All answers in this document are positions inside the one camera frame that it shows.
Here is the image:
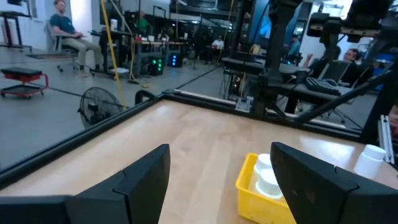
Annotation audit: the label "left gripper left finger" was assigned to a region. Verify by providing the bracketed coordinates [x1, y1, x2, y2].
[64, 143, 172, 224]

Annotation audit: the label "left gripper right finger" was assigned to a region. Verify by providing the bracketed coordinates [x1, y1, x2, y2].
[269, 141, 398, 224]

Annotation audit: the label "yellow plastic basket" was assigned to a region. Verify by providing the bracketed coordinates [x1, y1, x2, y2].
[234, 152, 298, 224]

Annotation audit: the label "silver aluminium extrusion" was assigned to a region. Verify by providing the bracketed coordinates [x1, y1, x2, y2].
[377, 114, 395, 165]

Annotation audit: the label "black floor fan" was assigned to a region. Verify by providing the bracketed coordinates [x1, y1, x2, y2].
[76, 86, 126, 129]

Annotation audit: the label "person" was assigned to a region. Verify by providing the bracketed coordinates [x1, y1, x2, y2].
[210, 35, 226, 52]
[136, 11, 150, 35]
[286, 33, 303, 58]
[49, 0, 105, 78]
[302, 46, 376, 90]
[387, 103, 398, 139]

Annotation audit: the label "black desk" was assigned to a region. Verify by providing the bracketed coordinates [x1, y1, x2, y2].
[88, 29, 135, 76]
[281, 81, 354, 108]
[221, 56, 312, 77]

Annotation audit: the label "black keyboard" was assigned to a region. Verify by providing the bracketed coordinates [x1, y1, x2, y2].
[303, 76, 343, 97]

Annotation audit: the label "grey office chair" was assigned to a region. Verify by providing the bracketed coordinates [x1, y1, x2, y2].
[317, 59, 354, 125]

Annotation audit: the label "computer tower green lights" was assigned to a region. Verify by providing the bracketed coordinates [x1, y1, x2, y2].
[148, 55, 166, 77]

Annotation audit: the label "computer tower blue lights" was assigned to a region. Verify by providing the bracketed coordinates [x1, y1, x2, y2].
[169, 52, 184, 68]

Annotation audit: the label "red rolling cart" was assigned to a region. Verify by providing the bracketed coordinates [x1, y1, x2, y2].
[0, 66, 50, 100]

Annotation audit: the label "dark floor mat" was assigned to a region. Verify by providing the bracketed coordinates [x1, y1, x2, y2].
[25, 52, 73, 60]

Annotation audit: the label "black mounted equipment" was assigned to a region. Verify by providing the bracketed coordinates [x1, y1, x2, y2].
[306, 0, 395, 60]

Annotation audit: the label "black metal table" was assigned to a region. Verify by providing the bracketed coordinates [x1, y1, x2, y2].
[0, 10, 34, 52]

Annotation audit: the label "black metal rig frame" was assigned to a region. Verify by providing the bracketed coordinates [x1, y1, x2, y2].
[0, 62, 398, 190]

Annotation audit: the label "black cable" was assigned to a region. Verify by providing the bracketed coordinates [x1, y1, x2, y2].
[134, 89, 157, 106]

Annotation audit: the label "silver metal bracket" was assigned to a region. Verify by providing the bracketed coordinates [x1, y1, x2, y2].
[234, 95, 254, 113]

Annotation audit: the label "thick yellow hanging cable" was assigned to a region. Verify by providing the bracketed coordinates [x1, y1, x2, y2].
[99, 0, 128, 110]

